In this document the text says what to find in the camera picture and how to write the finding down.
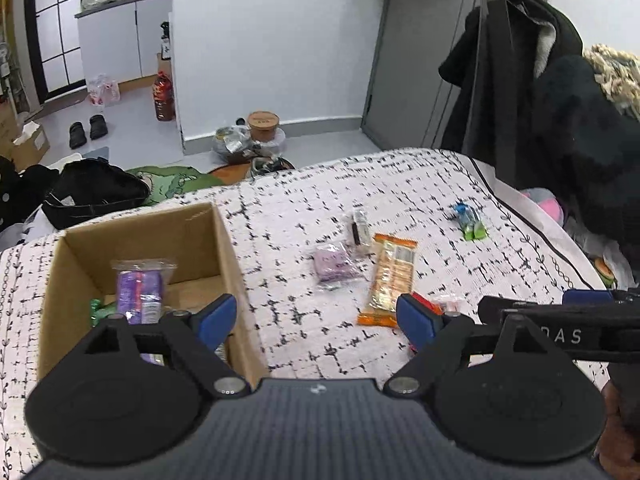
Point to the brown round container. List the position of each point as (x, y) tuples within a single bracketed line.
[(263, 126)]

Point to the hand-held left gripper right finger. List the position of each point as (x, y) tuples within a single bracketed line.
[(417, 322)]

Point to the blue and green snack packet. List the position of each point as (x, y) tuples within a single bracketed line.
[(470, 222)]

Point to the black framed glass door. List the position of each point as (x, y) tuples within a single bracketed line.
[(55, 35)]

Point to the orange biscuit packet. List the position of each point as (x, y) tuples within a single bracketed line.
[(390, 275)]

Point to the red snack packet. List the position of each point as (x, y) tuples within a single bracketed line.
[(431, 304)]

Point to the dark sneaker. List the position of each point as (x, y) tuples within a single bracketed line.
[(270, 166)]

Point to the pink plush toy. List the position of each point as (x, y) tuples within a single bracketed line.
[(542, 205)]

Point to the clear packet with black stick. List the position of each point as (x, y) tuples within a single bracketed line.
[(359, 230)]

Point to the green cartoon rug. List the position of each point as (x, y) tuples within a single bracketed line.
[(175, 182)]

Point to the pink plastic bag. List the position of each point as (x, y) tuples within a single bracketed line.
[(104, 91)]

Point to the cardboard box with white paper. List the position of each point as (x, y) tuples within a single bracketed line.
[(25, 147)]

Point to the red oil bottle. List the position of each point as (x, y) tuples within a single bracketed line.
[(164, 97)]

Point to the black slipper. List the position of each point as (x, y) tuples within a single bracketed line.
[(78, 136), (98, 127)]

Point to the burger toy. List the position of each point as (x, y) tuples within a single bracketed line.
[(604, 271)]

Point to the clear plastic bag of items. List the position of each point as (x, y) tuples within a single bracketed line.
[(232, 142)]

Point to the person's right hand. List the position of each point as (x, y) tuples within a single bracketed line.
[(622, 440)]

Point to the cream fringed cloth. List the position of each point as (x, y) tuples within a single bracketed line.
[(617, 77)]

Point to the black and white spray bottle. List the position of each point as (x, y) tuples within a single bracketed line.
[(166, 42)]

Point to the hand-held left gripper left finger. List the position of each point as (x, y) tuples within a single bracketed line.
[(215, 320)]

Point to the black clothing pile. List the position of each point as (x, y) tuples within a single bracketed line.
[(22, 185)]

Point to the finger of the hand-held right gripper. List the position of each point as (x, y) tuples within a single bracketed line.
[(587, 296)]

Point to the black bag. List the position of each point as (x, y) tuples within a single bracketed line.
[(95, 190)]

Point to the dark green patterned snack packet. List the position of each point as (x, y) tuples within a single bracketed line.
[(104, 309)]

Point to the purple bread packet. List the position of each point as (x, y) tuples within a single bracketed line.
[(142, 285)]

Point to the white kitchen cabinet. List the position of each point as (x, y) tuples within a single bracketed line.
[(120, 40)]

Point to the black coat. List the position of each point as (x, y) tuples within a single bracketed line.
[(550, 135)]

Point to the light purple snack packet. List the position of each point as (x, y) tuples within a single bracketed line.
[(332, 265)]

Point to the white plastic bag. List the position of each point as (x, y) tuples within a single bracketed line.
[(595, 242)]

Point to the grey door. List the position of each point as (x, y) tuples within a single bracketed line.
[(415, 50)]

